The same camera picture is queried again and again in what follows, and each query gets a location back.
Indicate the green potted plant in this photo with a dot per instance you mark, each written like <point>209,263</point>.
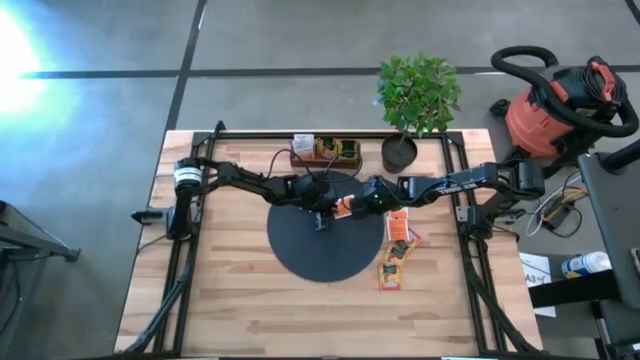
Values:
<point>417,95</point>

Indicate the white paper sheet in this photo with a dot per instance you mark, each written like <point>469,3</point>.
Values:
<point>536,272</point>

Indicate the black flat bar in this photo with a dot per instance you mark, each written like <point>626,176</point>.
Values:
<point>575,290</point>

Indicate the orange black shop vacuum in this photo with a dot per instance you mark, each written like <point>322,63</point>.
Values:
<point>537,122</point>

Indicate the black metal stand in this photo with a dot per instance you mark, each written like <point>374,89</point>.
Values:
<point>30,245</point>

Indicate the dark grey desk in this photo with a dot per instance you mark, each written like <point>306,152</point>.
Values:
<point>617,225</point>

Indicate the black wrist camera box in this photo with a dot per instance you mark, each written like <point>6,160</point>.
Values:
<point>321,222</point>

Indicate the round dark woven placemat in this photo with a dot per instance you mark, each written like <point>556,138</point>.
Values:
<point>325,250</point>

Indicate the black aluminium table frame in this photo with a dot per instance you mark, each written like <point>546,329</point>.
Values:
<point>250,135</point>

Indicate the yellow green lemon tea packet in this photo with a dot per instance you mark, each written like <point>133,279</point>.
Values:
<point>348,149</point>

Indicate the orange yellow mango tea packet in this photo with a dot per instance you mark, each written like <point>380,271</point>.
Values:
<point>327,146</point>

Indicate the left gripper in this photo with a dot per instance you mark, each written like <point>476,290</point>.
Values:
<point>315,195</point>

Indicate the white blue wipes canister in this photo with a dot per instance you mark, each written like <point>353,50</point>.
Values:
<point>587,263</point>

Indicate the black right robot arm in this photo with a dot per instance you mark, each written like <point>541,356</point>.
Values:
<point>465,182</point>

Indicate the orange white tea packet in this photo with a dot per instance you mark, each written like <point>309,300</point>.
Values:
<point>398,230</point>
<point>343,206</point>
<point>398,214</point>
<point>303,145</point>

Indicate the brown wooden tea organizer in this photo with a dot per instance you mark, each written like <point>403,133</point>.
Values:
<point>320,163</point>

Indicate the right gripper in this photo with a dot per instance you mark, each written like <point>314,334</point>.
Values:
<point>377,197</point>

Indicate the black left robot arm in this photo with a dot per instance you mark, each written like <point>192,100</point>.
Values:
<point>240,180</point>

